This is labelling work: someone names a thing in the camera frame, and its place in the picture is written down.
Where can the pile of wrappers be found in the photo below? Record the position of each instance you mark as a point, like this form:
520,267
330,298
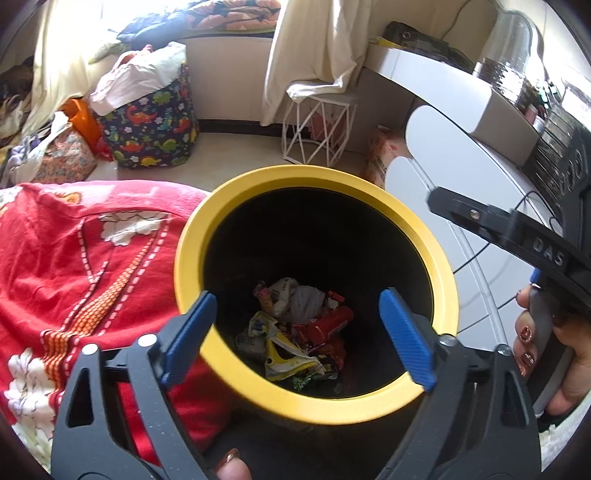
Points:
286,350

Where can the person's left hand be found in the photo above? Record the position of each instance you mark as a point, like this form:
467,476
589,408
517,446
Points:
233,470

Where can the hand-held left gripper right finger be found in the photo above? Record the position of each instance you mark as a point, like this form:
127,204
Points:
408,337

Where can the orange bag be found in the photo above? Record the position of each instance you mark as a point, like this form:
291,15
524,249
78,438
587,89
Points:
81,120

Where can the dinosaur print basket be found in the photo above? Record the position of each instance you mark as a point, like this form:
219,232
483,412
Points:
147,134

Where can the yellow flat item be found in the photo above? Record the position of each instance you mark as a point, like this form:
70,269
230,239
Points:
383,41

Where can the cream curtain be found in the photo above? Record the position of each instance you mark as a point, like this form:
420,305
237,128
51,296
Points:
314,46
64,60

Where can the clear drawer organizer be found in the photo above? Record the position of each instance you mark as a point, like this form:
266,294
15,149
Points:
563,120

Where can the dark jacket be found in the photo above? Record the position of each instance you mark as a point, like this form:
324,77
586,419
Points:
152,30

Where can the yellow-rimmed black bin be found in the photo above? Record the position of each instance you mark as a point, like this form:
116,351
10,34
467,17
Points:
323,180

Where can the red tube packet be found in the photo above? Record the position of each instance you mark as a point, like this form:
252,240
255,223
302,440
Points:
328,323

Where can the person's right hand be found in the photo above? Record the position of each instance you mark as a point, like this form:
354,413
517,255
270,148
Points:
577,364

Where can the dark clear cosmetics box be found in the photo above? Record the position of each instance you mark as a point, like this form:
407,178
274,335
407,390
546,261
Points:
498,78

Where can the black bag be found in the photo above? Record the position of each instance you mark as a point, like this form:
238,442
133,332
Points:
425,41

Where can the snack bags on floor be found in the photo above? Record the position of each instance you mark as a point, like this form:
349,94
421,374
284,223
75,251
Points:
383,157

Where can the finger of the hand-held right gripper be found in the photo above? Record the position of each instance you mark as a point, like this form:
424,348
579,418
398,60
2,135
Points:
498,228

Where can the wavy framed mirror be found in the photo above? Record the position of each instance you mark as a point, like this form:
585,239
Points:
517,37

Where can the orange cloth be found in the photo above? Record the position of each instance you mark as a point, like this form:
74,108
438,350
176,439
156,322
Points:
134,54

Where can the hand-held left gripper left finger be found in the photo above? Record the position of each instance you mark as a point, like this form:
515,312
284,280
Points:
189,337

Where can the orange patterned quilt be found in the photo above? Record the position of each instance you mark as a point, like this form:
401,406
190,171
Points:
231,14

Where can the white plastic bag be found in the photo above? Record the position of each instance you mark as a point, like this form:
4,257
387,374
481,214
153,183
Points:
138,78

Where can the red floral blanket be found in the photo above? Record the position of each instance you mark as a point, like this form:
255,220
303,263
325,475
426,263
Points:
115,300

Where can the white vanity dresser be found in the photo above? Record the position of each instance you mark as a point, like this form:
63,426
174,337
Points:
438,138

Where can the green white cloth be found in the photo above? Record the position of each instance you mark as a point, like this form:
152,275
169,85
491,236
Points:
104,53

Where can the pile of dark clothes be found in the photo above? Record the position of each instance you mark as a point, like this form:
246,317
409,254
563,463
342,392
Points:
16,78

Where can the beige patterned blanket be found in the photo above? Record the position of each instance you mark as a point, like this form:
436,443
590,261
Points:
14,115

